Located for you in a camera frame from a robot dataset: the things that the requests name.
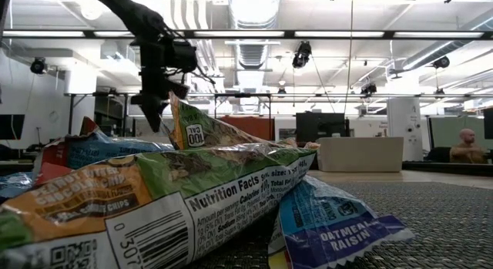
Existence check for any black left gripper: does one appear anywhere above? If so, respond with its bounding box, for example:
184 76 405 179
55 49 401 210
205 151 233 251
129 36 190 133

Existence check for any green orange peanut butter bar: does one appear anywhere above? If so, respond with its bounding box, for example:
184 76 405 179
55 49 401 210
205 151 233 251
0 143 317 269
169 90 320 151

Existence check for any red and blue granola bar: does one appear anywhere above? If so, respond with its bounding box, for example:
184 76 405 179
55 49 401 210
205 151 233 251
33 116 176 187

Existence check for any black ceiling spotlight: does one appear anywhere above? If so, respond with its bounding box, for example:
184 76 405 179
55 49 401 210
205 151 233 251
359 82 378 97
431 55 451 70
29 56 49 76
291 40 314 69

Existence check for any black computer monitor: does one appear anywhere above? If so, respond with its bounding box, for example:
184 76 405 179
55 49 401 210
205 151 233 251
0 113 26 141
295 113 350 143
483 106 493 141

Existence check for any black beam with light strips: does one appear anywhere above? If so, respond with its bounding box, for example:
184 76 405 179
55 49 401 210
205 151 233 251
0 29 493 41

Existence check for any blue oatmeal raisin bar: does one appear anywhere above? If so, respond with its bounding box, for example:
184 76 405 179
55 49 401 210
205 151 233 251
268 175 416 269

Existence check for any white round pillar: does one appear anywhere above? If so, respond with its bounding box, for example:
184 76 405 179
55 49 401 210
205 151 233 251
387 97 424 162

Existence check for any person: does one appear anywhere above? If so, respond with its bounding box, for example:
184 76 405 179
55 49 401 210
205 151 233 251
449 128 488 165

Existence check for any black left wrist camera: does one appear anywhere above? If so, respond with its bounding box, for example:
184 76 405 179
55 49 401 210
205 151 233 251
169 40 199 74

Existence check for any black pipe frame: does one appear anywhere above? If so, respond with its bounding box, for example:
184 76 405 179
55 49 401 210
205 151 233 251
63 91 493 143

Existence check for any orange partition wall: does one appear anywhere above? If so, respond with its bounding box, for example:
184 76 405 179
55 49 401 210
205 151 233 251
219 115 276 142

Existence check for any silver ceiling air duct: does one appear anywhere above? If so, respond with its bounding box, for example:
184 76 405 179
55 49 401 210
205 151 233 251
226 0 282 70

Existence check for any green partition wall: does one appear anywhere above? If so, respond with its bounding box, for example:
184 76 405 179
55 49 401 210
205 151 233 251
428 116 493 156

